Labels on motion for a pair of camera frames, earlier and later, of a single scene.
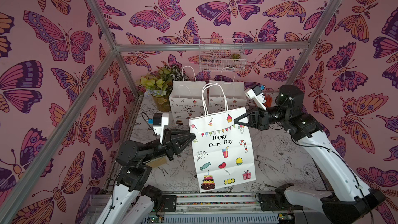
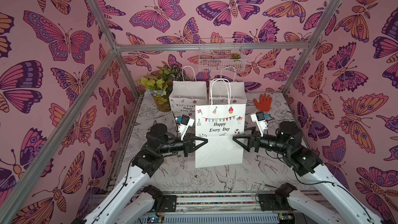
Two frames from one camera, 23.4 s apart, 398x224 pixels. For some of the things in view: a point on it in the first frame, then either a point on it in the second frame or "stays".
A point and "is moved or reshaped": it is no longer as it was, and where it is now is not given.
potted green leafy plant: x=159 y=83 stays
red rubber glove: x=269 y=101 stays
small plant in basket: x=235 y=56 stays
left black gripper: x=171 y=144 -> x=188 y=148
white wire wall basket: x=221 y=55 stays
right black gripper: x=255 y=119 -> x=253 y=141
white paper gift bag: x=223 y=147 is moved or reshaped
